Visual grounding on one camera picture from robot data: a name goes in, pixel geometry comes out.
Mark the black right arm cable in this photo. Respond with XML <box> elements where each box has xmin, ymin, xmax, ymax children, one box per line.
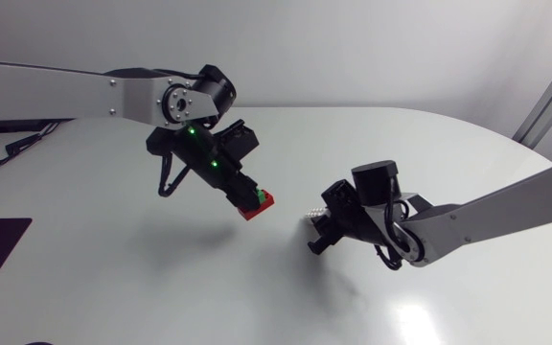
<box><xmin>373</xmin><ymin>177</ymin><xmax>426</xmax><ymax>272</ymax></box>

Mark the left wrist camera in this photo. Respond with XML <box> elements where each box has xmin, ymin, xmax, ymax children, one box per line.
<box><xmin>216</xmin><ymin>119</ymin><xmax>261</xmax><ymax>162</ymax></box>

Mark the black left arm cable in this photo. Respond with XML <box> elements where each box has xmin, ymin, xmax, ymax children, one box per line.
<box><xmin>157</xmin><ymin>150</ymin><xmax>192</xmax><ymax>199</ymax></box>

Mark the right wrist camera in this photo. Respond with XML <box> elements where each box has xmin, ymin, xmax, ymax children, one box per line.
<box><xmin>320</xmin><ymin>178</ymin><xmax>360</xmax><ymax>213</ymax></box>

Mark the red toy brick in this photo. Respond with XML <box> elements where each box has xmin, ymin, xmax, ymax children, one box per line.
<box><xmin>237</xmin><ymin>189</ymin><xmax>276</xmax><ymax>222</ymax></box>

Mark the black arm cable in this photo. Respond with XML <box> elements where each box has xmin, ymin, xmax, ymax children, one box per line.
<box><xmin>373</xmin><ymin>177</ymin><xmax>426</xmax><ymax>272</ymax></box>
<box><xmin>157</xmin><ymin>150</ymin><xmax>192</xmax><ymax>199</ymax></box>

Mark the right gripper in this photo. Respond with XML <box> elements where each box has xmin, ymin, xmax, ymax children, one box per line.
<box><xmin>306</xmin><ymin>191</ymin><xmax>388</xmax><ymax>256</ymax></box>

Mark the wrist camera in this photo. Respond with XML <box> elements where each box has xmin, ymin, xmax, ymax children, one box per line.
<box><xmin>216</xmin><ymin>119</ymin><xmax>261</xmax><ymax>162</ymax></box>
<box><xmin>320</xmin><ymin>178</ymin><xmax>360</xmax><ymax>213</ymax></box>

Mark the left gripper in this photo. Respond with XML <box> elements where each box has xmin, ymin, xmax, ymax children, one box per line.
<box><xmin>170</xmin><ymin>123</ymin><xmax>264</xmax><ymax>210</ymax></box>

